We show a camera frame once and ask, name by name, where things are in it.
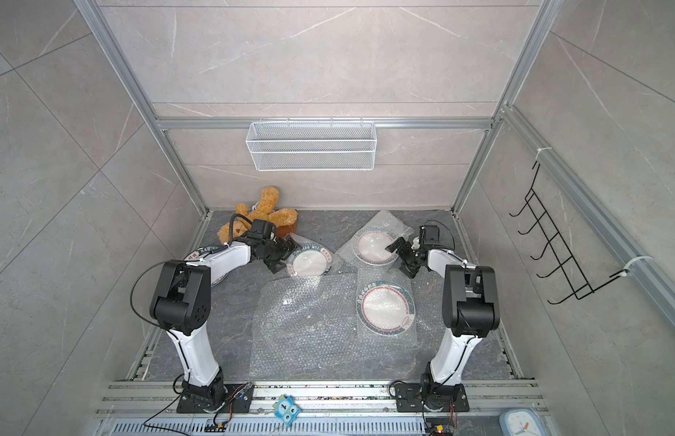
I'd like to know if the bubble plate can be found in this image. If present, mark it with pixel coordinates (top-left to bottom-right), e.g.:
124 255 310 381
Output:
286 234 333 277
337 211 414 268
356 269 419 348

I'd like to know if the large bubble wrap sheet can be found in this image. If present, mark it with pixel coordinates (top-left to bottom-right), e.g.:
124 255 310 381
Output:
248 261 458 382

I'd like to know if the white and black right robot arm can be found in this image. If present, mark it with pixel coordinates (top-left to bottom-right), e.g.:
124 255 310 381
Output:
386 225 500 414

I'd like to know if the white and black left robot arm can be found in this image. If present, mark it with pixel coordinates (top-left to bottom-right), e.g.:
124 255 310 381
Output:
150 219 300 412

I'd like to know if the brown wooden block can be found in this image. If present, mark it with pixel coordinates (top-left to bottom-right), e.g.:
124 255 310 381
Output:
277 222 298 238

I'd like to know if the brown teddy bear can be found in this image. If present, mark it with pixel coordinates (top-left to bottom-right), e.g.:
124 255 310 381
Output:
217 186 299 243

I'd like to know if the blue cartoon toy figure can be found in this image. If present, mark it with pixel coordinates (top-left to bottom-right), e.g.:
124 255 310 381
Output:
273 394 301 427

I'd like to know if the white and blue clock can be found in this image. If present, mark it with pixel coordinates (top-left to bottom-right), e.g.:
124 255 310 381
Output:
499 409 546 436

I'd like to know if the white wire mesh basket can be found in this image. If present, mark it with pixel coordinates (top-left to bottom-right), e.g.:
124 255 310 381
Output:
246 121 377 172

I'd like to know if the black wire hook rack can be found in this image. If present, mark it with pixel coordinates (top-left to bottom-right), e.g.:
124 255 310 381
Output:
508 162 629 305

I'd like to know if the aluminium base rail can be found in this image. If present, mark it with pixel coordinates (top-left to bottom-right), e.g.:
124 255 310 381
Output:
94 379 557 435

